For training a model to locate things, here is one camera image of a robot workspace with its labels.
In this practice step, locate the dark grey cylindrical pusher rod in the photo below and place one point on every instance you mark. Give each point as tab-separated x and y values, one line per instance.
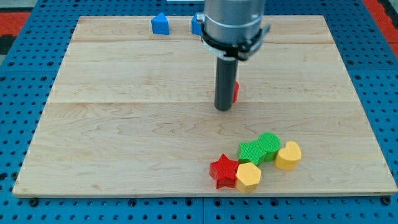
226	71

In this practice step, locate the blue cube block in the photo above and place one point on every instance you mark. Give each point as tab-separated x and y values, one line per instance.
196	25

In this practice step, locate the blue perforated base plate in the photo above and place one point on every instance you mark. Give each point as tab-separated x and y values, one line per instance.
31	65

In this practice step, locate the blue triangle block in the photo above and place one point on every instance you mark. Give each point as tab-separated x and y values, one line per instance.
160	24

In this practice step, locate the red circle block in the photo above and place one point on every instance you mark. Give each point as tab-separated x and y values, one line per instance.
236	92

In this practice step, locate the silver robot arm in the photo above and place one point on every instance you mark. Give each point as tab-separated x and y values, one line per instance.
231	30

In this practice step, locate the yellow heart block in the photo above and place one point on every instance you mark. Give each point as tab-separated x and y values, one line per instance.
289	156

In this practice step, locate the green circle block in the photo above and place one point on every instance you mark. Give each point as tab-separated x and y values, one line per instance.
270	143

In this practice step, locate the yellow hexagon block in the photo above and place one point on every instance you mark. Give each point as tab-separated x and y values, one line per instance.
248	177

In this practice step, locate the red star block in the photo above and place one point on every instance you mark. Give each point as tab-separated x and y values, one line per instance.
223	172

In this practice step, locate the light wooden board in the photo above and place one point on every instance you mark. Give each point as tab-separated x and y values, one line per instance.
130	114

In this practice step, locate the green star block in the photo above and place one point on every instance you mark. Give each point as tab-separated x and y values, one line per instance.
251	152

